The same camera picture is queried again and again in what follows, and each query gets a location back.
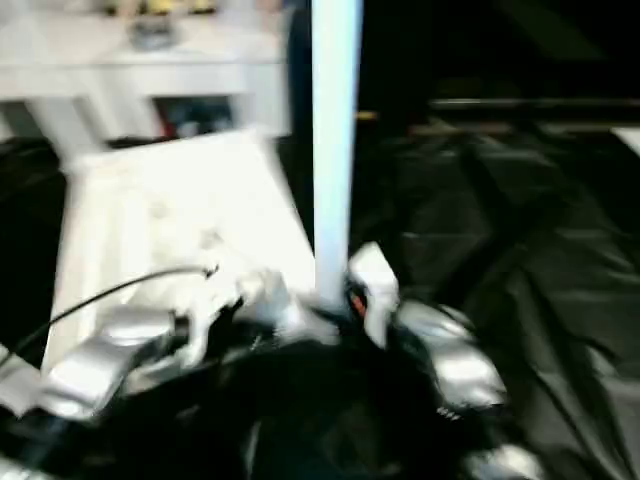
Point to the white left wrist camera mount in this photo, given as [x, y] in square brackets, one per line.
[215, 305]

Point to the black plastic mat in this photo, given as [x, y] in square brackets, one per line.
[500, 225]

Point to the black fabric case gold label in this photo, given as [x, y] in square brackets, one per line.
[365, 115]

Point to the white plastic table top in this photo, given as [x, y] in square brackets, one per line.
[175, 210]

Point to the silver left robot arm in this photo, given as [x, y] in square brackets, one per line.
[100, 360]

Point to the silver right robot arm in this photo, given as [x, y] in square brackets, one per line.
[460, 360]

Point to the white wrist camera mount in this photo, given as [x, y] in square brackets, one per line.
[215, 305]
[377, 280]

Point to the white flat board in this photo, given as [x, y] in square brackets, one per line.
[627, 140]

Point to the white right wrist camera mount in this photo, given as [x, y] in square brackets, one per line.
[377, 280]

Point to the white cabinet with glass doors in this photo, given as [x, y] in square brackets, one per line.
[125, 55]

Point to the clear bag of black parts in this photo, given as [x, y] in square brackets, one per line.
[150, 32]

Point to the white plastic table leg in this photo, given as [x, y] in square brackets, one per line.
[265, 100]
[65, 115]
[335, 150]
[15, 380]

